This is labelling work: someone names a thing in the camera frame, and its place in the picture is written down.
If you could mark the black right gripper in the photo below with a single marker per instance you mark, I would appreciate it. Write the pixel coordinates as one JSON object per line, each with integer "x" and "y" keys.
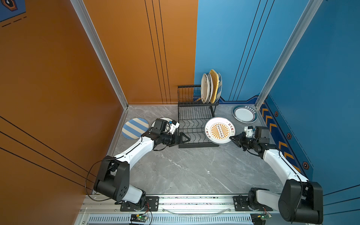
{"x": 240, "y": 138}

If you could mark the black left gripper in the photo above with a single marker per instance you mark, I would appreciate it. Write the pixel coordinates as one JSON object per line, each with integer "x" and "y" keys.
{"x": 175, "y": 139}

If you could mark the orange sunburst plate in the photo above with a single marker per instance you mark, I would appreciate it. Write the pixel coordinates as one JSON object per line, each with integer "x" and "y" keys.
{"x": 219, "y": 130}

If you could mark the cream floral plate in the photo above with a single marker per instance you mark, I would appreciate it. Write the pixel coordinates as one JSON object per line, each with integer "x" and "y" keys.
{"x": 205, "y": 88}

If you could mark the white plate red characters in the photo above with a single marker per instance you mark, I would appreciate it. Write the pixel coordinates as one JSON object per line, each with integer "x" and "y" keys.
{"x": 210, "y": 88}

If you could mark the blue striped plate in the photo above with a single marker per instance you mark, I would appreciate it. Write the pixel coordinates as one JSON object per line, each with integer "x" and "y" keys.
{"x": 219, "y": 90}
{"x": 134, "y": 128}

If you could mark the yellow woven tray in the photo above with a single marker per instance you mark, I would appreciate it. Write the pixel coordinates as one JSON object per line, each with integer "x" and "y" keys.
{"x": 215, "y": 84}

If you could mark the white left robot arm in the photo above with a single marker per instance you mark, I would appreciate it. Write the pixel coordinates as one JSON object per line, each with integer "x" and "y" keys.
{"x": 113, "y": 177}

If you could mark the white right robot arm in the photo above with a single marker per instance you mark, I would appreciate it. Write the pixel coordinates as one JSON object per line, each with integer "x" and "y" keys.
{"x": 301, "y": 200}

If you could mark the green rimmed white plate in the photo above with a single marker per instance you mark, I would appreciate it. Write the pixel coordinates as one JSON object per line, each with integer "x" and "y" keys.
{"x": 244, "y": 114}

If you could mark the circuit board right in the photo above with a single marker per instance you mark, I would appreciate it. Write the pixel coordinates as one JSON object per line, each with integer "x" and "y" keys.
{"x": 259, "y": 219}

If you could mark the green circuit board left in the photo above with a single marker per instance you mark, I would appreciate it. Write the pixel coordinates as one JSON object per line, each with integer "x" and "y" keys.
{"x": 138, "y": 219}

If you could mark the black wire dish rack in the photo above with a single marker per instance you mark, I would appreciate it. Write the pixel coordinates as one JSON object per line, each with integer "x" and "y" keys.
{"x": 193, "y": 115}

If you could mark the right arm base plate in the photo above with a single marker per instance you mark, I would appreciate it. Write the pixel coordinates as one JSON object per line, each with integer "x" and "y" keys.
{"x": 241, "y": 203}

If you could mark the aluminium front rail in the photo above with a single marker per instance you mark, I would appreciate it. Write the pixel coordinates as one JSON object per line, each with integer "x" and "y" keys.
{"x": 188, "y": 209}

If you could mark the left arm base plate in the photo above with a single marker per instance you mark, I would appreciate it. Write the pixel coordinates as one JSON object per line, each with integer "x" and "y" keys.
{"x": 148, "y": 203}

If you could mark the aluminium corner post right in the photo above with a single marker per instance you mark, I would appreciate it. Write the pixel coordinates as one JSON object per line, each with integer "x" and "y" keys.
{"x": 294, "y": 39}

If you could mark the aluminium corner post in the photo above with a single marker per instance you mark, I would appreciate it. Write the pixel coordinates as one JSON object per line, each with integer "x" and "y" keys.
{"x": 86, "y": 21}
{"x": 294, "y": 39}

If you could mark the aluminium corner post left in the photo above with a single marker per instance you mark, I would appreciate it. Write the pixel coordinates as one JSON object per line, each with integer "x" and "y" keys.
{"x": 86, "y": 21}

